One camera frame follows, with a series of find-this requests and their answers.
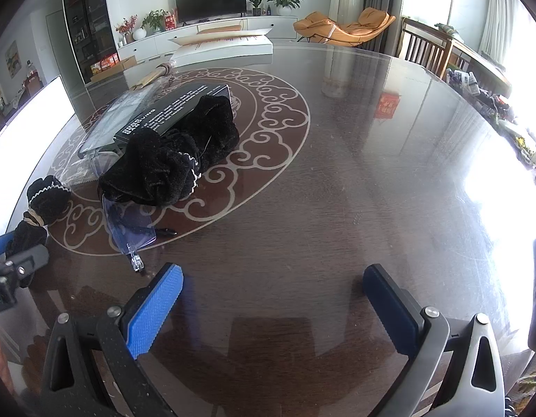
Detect person's patterned clothing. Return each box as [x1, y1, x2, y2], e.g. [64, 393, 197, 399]
[505, 367, 536, 417]

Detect clear plastic bag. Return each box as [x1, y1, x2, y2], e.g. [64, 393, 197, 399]
[76, 82, 174, 183]

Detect clutter of small bottles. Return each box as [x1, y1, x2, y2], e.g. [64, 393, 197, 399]
[448, 67, 536, 180]

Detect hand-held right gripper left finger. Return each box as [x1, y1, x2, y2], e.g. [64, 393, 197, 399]
[42, 263, 184, 417]

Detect white sheer curtain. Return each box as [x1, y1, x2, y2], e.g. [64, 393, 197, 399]
[480, 0, 526, 67]

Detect black television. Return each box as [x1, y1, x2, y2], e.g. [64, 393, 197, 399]
[174, 0, 247, 24]

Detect clear blue safety glasses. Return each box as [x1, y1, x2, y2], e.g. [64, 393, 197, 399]
[102, 195, 178, 273]

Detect white television cabinet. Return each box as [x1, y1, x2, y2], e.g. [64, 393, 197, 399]
[116, 15, 300, 65]

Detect grey curtain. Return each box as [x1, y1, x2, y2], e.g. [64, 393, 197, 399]
[363, 0, 404, 55]

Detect dark glass display cabinet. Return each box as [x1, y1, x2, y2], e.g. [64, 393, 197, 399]
[61, 0, 122, 84]

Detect bushy potted plant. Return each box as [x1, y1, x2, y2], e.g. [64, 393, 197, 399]
[139, 9, 167, 34]

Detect wooden sideboard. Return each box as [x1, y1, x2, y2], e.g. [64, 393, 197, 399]
[445, 36, 513, 97]

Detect white vase with red flowers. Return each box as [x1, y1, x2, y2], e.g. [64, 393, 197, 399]
[115, 15, 148, 47]

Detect black printed box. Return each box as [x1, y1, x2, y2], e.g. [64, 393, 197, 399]
[113, 82, 235, 145]

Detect flat white cardboard box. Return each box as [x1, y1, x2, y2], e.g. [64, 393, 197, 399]
[167, 27, 274, 60]

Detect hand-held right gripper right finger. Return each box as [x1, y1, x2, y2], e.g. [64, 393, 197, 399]
[364, 264, 505, 417]

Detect orange lounge chair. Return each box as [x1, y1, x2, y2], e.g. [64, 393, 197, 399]
[292, 7, 397, 47]

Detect brown cardboard box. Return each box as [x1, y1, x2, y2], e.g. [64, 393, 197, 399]
[115, 54, 139, 73]

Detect black scrunchie with gold band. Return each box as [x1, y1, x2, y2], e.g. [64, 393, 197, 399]
[6, 175, 72, 272]

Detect white board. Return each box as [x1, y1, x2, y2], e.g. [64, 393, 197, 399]
[0, 75, 76, 232]

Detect beige curtain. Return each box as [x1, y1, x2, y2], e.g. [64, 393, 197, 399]
[328, 0, 369, 43]

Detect wooden slatted chair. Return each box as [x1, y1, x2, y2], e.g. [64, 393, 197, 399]
[400, 17, 452, 80]

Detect large potted green plant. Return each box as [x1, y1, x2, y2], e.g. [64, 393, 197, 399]
[266, 0, 306, 16]

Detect framed wall picture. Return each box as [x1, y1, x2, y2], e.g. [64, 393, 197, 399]
[5, 41, 24, 80]

